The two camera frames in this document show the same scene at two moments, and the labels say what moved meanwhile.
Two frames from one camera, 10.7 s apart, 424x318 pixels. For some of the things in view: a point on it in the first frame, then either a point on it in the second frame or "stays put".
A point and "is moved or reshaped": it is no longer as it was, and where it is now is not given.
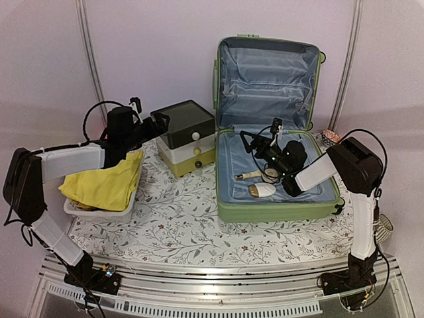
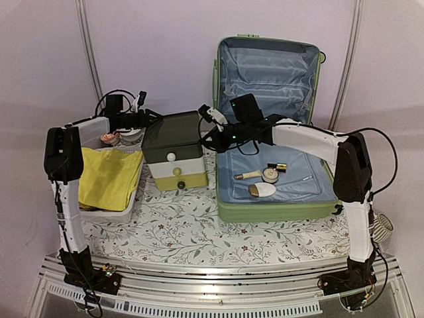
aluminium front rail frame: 232,285 stays put
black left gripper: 162,127 -> 147,120
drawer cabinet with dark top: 189,144 is moved or reshaped
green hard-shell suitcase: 265,89 stays put
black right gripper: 248,148 -> 216,144
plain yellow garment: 110,189 stays put
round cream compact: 269,175 stays put
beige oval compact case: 262,189 stays put
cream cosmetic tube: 249,175 stays put
